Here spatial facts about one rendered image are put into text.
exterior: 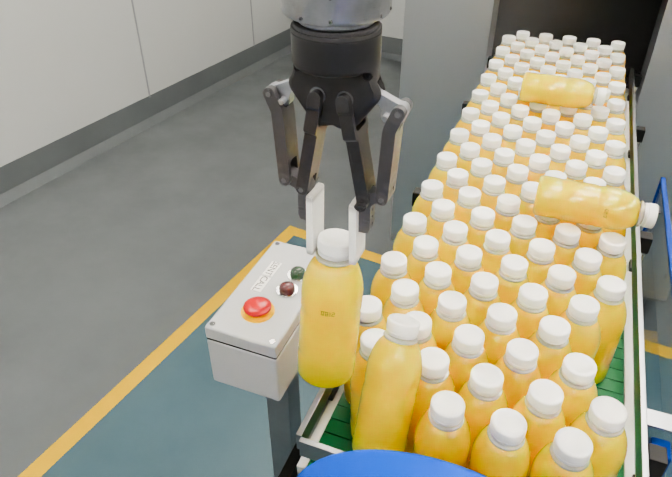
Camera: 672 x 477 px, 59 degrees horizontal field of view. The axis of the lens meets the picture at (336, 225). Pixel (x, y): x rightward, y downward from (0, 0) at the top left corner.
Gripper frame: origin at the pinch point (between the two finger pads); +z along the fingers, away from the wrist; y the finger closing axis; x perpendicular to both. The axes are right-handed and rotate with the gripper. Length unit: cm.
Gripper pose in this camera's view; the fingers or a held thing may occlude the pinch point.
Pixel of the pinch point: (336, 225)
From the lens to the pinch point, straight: 60.0
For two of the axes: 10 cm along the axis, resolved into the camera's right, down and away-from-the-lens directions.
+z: 0.0, 8.3, 5.6
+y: 9.3, 2.1, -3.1
